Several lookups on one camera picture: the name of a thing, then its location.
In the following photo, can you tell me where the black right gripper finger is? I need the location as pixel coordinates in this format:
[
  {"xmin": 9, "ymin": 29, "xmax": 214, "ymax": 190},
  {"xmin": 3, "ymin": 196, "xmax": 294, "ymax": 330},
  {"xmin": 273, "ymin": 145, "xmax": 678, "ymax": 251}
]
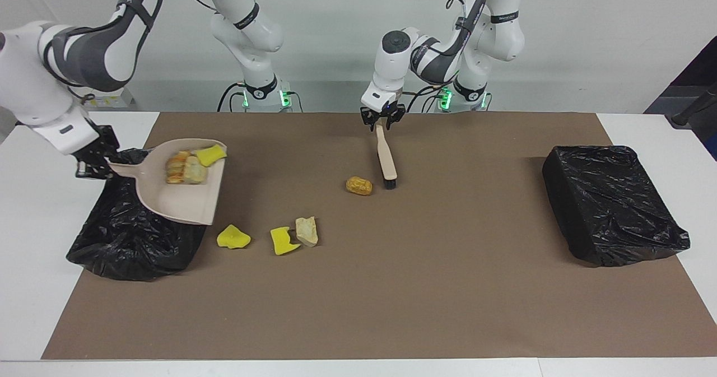
[{"xmin": 76, "ymin": 156, "xmax": 119, "ymax": 180}]

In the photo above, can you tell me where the beige hand brush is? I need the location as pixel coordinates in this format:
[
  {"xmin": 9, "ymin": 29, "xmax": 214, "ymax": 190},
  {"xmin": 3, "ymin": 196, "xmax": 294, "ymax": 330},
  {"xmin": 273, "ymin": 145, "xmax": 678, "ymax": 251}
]
[{"xmin": 374, "ymin": 122, "xmax": 399, "ymax": 190}]

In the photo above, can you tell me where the brown toy bread roll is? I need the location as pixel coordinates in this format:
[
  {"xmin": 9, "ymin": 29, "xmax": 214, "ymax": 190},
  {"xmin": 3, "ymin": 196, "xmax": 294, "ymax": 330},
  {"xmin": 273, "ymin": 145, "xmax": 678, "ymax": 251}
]
[{"xmin": 346, "ymin": 176, "xmax": 374, "ymax": 196}]

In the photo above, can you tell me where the beige sponge chunk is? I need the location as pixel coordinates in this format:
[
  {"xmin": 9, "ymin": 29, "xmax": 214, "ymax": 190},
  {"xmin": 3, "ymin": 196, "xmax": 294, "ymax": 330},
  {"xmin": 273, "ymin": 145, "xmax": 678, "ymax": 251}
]
[{"xmin": 166, "ymin": 151, "xmax": 190, "ymax": 185}]

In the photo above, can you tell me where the beige plastic dustpan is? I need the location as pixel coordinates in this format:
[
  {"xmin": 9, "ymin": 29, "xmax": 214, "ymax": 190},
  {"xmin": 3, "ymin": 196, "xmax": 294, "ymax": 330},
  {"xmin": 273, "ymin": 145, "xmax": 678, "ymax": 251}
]
[{"xmin": 108, "ymin": 138, "xmax": 228, "ymax": 226}]

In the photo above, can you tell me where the wedge yellow sponge scrap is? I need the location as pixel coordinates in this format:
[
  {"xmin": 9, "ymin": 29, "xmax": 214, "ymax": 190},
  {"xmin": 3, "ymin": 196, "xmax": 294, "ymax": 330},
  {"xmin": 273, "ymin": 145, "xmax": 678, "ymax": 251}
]
[{"xmin": 194, "ymin": 145, "xmax": 227, "ymax": 167}]

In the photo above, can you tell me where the beige toy bread chunk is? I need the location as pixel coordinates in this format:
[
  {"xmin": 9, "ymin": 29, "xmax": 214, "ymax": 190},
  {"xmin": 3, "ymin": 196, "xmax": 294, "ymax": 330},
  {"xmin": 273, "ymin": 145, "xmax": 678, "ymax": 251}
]
[{"xmin": 295, "ymin": 216, "xmax": 319, "ymax": 247}]

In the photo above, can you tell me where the notched yellow sponge scrap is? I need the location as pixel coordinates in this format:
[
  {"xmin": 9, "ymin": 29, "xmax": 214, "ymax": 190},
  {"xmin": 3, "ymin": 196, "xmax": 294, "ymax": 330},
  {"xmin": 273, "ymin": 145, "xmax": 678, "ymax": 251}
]
[{"xmin": 270, "ymin": 226, "xmax": 301, "ymax": 256}]

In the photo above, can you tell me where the rounded yellow sponge scrap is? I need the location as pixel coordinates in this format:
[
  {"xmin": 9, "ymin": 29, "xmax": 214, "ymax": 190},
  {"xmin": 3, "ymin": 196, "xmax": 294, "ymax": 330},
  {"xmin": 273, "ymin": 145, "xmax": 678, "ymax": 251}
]
[{"xmin": 217, "ymin": 224, "xmax": 252, "ymax": 250}]

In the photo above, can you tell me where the black bag-lined bin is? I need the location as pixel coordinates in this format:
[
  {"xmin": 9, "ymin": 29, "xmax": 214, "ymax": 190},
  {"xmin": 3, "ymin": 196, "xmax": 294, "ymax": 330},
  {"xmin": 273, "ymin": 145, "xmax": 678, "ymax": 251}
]
[
  {"xmin": 66, "ymin": 147, "xmax": 208, "ymax": 282},
  {"xmin": 542, "ymin": 145, "xmax": 691, "ymax": 267}
]

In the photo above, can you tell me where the brown table mat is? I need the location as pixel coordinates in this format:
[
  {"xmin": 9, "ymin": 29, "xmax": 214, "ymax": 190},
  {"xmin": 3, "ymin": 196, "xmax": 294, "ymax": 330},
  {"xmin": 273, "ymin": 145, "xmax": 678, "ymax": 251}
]
[{"xmin": 42, "ymin": 111, "xmax": 717, "ymax": 361}]

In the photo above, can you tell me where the black stand foot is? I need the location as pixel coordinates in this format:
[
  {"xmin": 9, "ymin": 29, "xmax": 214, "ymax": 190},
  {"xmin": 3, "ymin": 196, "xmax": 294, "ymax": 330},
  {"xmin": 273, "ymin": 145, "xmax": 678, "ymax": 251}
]
[{"xmin": 665, "ymin": 83, "xmax": 717, "ymax": 127}]

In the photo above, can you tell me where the dark blue partition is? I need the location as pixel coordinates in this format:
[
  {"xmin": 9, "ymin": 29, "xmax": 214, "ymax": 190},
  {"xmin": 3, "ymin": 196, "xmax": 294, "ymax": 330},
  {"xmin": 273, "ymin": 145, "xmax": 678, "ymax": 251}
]
[{"xmin": 644, "ymin": 35, "xmax": 717, "ymax": 159}]

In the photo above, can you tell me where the black left arm base cable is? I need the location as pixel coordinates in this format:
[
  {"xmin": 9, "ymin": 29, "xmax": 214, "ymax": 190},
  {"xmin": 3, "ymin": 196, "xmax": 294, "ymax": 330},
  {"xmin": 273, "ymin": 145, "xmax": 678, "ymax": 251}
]
[{"xmin": 406, "ymin": 85, "xmax": 449, "ymax": 113}]

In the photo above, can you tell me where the black arm base cable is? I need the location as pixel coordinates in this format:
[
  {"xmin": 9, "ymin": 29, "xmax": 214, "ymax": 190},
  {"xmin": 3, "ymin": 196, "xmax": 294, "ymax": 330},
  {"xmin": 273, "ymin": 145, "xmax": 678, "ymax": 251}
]
[
  {"xmin": 406, "ymin": 85, "xmax": 449, "ymax": 113},
  {"xmin": 217, "ymin": 83, "xmax": 247, "ymax": 113}
]

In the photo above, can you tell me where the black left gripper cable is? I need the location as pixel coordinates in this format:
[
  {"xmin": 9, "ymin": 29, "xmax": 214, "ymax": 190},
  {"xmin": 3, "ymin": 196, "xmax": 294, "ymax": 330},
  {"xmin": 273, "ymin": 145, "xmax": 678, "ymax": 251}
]
[{"xmin": 403, "ymin": 0, "xmax": 488, "ymax": 114}]

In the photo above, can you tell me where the black right arm base cable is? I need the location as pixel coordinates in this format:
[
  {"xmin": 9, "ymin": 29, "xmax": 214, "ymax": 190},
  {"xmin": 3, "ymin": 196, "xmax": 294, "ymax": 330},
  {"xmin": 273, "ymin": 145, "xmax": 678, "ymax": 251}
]
[{"xmin": 217, "ymin": 83, "xmax": 247, "ymax": 113}]

